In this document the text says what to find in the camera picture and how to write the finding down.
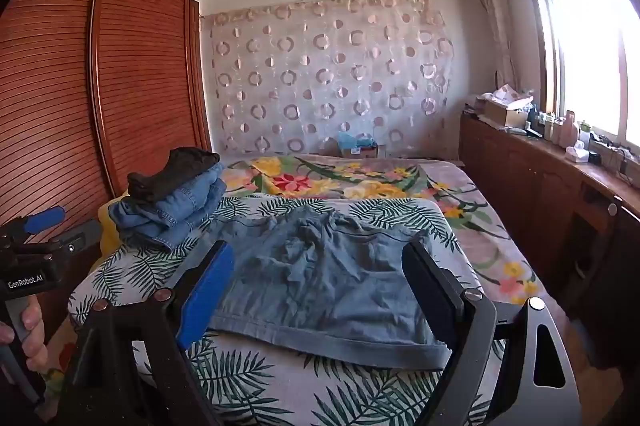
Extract white crumpled plastic bag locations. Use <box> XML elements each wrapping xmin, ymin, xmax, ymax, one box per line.
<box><xmin>492</xmin><ymin>84</ymin><xmax>533</xmax><ymax>104</ymax></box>

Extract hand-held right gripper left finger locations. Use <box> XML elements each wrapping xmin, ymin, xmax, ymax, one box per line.
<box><xmin>52</xmin><ymin>240</ymin><xmax>236</xmax><ymax>426</ymax></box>

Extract long wooden cabinet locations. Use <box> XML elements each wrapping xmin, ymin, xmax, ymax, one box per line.
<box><xmin>459</xmin><ymin>111</ymin><xmax>640</xmax><ymax>372</ymax></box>

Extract white tissue box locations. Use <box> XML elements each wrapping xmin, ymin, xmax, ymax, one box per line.
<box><xmin>565</xmin><ymin>143</ymin><xmax>591</xmax><ymax>164</ymax></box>

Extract cream window curtain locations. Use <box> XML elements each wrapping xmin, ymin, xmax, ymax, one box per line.
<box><xmin>472</xmin><ymin>0</ymin><xmax>521</xmax><ymax>92</ymax></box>

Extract yellow plush toy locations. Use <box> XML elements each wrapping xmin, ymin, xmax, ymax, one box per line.
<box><xmin>97</xmin><ymin>201</ymin><xmax>121</xmax><ymax>257</ymax></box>

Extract brown cardboard box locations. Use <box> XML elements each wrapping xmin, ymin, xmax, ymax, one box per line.
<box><xmin>482</xmin><ymin>99</ymin><xmax>528</xmax><ymax>127</ymax></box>

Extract small cardboard box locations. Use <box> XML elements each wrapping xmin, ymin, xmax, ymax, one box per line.
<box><xmin>337</xmin><ymin>139</ymin><xmax>386</xmax><ymax>159</ymax></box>

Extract pink bottle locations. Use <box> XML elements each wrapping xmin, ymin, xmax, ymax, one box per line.
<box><xmin>562</xmin><ymin>109</ymin><xmax>581</xmax><ymax>144</ymax></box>

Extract blue-grey pants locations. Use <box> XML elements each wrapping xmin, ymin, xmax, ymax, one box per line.
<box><xmin>207</xmin><ymin>201</ymin><xmax>451</xmax><ymax>371</ymax></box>

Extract wooden louvered wardrobe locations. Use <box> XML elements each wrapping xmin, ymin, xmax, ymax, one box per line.
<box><xmin>0</xmin><ymin>0</ymin><xmax>213</xmax><ymax>347</ymax></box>

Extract blue plastic bag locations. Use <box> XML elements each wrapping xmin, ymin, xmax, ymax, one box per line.
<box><xmin>337</xmin><ymin>131</ymin><xmax>376</xmax><ymax>149</ymax></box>

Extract folded blue denim jeans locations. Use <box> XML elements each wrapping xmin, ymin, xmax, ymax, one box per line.
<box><xmin>107</xmin><ymin>161</ymin><xmax>228</xmax><ymax>252</ymax></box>

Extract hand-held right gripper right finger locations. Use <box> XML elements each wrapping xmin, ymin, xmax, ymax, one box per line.
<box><xmin>401</xmin><ymin>239</ymin><xmax>585</xmax><ymax>426</ymax></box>

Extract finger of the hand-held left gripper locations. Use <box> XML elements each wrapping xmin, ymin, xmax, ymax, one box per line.
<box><xmin>23</xmin><ymin>205</ymin><xmax>67</xmax><ymax>235</ymax></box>
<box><xmin>51</xmin><ymin>219</ymin><xmax>104</xmax><ymax>255</ymax></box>

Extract floral blanket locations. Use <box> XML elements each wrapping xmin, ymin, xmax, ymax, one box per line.
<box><xmin>220</xmin><ymin>155</ymin><xmax>543</xmax><ymax>307</ymax></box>

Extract person's left hand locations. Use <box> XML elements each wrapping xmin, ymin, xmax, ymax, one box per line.
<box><xmin>0</xmin><ymin>299</ymin><xmax>49</xmax><ymax>374</ymax></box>

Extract wooden framed window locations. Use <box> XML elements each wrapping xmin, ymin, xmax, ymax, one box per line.
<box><xmin>517</xmin><ymin>0</ymin><xmax>640</xmax><ymax>167</ymax></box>

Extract circle pattern sheer curtain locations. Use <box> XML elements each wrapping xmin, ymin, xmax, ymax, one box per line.
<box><xmin>200</xmin><ymin>0</ymin><xmax>458</xmax><ymax>157</ymax></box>

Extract folded black garment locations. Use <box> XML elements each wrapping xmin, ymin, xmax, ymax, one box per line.
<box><xmin>127</xmin><ymin>147</ymin><xmax>221</xmax><ymax>203</ymax></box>

